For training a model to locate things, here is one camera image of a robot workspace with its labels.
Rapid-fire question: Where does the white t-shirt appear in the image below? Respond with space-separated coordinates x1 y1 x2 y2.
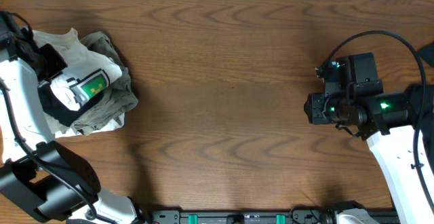
34 29 122 111

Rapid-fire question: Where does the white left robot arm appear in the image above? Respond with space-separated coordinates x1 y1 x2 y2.
1 12 151 223

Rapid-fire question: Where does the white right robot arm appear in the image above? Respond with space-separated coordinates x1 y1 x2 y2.
304 92 433 223

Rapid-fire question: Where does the black cloth pile at right edge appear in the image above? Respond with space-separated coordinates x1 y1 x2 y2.
405 83 433 137

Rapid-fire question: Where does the black folded garment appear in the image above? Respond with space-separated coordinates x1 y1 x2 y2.
38 84 102 127

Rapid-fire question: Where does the dark object at right edge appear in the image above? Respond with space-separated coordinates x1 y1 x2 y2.
417 42 434 67

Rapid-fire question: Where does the grey-green folded garment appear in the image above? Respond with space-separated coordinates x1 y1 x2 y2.
44 31 138 136

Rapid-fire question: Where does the white folded garment under pile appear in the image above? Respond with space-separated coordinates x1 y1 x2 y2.
54 113 125 138

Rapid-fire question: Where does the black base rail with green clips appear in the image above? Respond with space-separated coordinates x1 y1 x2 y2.
151 209 335 224

